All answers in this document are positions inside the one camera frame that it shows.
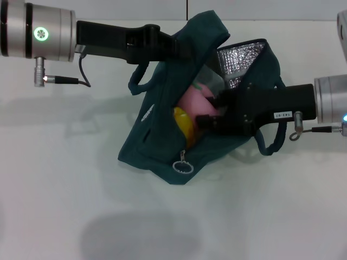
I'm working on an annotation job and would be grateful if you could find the silver zipper pull ring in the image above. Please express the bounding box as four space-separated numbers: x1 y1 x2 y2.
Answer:
172 149 194 176

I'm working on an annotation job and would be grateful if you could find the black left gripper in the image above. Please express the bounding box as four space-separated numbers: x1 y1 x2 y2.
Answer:
75 19 191 66

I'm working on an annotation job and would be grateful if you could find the yellow banana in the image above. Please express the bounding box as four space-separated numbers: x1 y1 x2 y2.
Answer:
173 106 196 148

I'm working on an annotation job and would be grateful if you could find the right arm cable with plug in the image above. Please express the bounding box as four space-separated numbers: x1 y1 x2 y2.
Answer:
289 110 344 142

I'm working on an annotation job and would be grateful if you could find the left arm cable with plug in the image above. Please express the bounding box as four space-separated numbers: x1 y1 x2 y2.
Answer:
33 52 92 88

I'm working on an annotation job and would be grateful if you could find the arm cable with plug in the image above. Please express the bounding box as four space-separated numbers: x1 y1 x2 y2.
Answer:
289 110 344 142
33 52 92 88

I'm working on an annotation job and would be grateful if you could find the clear blue-rimmed food container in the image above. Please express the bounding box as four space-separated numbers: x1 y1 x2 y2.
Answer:
193 64 226 96

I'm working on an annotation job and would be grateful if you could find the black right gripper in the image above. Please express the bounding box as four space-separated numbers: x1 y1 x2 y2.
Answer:
197 83 318 137

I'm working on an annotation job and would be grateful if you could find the pink peach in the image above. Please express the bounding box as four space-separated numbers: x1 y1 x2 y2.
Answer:
177 83 221 123

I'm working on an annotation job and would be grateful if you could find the dark teal insulated lunch bag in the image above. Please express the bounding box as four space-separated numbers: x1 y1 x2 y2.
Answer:
117 10 288 186

